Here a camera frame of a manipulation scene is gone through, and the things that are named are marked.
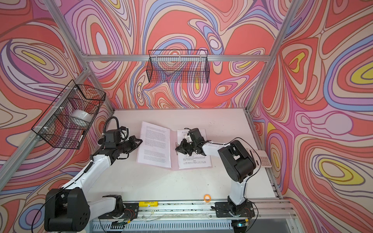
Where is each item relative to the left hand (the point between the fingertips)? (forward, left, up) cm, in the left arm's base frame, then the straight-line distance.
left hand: (143, 139), depth 85 cm
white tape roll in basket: (+2, +28, +17) cm, 33 cm away
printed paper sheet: (-2, -5, -6) cm, 8 cm away
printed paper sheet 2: (-7, -31, -14) cm, 34 cm away
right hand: (-3, -19, -10) cm, 22 cm away
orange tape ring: (-29, -37, -14) cm, 49 cm away
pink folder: (-4, -18, -14) cm, 23 cm away
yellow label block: (-32, -6, -12) cm, 34 cm away
